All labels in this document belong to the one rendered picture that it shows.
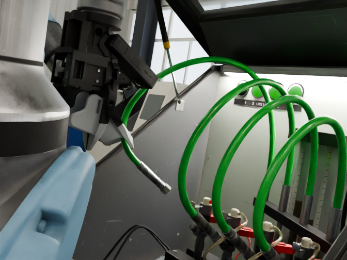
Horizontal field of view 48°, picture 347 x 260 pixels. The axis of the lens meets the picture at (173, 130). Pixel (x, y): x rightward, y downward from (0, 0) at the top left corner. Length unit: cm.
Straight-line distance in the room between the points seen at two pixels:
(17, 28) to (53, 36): 72
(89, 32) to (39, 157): 47
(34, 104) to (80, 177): 3
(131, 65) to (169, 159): 56
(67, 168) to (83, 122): 45
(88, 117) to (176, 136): 57
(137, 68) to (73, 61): 12
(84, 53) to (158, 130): 56
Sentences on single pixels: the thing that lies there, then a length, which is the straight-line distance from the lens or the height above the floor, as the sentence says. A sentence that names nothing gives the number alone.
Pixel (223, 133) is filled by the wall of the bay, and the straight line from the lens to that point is 120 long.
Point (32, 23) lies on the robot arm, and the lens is 17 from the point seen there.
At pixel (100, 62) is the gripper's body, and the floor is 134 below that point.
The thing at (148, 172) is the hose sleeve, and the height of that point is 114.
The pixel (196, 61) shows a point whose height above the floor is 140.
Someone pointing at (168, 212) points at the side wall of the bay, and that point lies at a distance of 120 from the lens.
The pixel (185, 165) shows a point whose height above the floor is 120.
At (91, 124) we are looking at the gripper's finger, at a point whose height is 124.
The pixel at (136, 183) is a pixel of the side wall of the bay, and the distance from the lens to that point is 110.
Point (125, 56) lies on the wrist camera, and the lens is 64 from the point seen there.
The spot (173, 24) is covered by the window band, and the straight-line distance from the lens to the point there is 717.
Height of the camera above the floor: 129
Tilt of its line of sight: 3 degrees down
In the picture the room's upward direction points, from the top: 9 degrees clockwise
